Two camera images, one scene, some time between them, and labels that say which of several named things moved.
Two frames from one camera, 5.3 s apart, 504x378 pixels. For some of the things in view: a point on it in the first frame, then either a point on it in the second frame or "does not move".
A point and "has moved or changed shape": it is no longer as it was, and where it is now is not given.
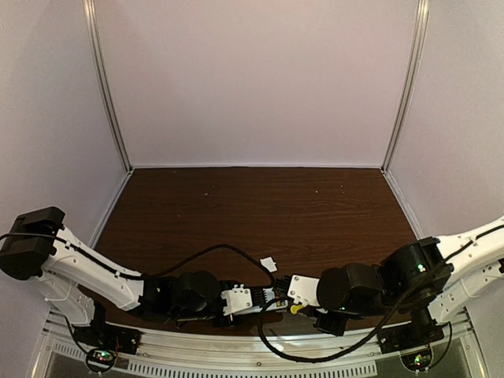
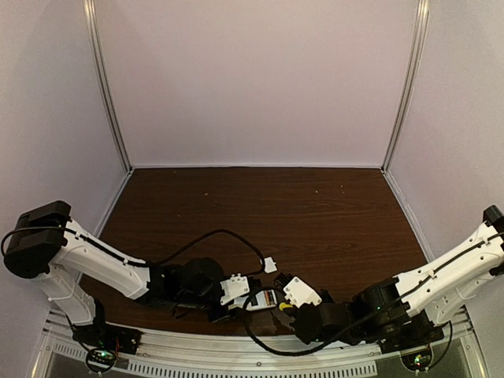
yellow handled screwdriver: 294,308 has moved or changed shape
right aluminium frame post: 413,82 does not move
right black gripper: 282,286 → 303,312
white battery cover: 269,264 does not move
